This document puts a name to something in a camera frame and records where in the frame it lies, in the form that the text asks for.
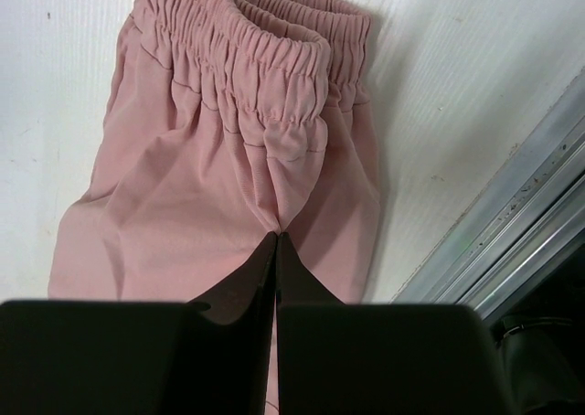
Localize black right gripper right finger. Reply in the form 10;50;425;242
275;234;516;414

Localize pink trousers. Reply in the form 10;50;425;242
45;0;383;415

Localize aluminium table edge rail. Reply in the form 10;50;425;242
395;74;584;320

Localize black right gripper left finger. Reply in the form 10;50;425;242
1;233;277;414

